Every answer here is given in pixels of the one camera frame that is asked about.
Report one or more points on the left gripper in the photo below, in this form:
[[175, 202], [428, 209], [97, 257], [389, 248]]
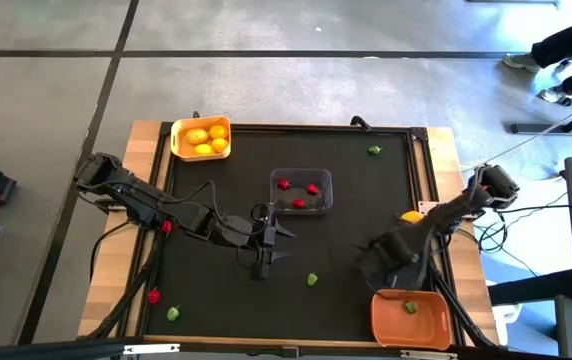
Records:
[[265, 240]]

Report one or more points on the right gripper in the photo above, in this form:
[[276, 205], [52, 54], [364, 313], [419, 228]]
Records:
[[393, 277]]

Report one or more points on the green pepper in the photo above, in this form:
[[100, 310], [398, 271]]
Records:
[[410, 307], [375, 149], [172, 313], [312, 279]]

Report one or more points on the red pepper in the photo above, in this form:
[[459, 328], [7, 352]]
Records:
[[298, 203], [283, 184], [312, 189], [153, 296], [166, 226]]

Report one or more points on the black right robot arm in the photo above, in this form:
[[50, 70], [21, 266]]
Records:
[[446, 215]]

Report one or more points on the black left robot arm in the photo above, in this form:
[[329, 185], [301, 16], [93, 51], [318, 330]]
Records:
[[141, 197]]

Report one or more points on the orange plastic basket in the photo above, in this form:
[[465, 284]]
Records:
[[426, 330]]

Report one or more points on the black rig strut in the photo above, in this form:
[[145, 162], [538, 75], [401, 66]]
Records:
[[126, 300], [458, 310]]

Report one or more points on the grey translucent plastic basket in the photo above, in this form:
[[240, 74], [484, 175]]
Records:
[[311, 175]]

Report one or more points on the silver mounting plate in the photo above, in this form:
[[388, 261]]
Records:
[[423, 205]]

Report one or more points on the person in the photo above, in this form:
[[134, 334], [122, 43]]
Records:
[[566, 42], [531, 289]]

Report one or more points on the yellow plastic basket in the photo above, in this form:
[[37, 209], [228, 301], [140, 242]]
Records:
[[182, 145]]

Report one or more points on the black clamp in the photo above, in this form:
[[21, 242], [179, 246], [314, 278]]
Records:
[[361, 122]]

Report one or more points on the black rig crossbar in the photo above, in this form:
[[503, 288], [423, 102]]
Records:
[[41, 350]]

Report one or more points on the silver metal bracket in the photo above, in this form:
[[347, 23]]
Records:
[[151, 348], [428, 355]]

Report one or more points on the black aluminium table frame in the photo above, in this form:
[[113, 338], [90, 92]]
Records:
[[291, 128]]

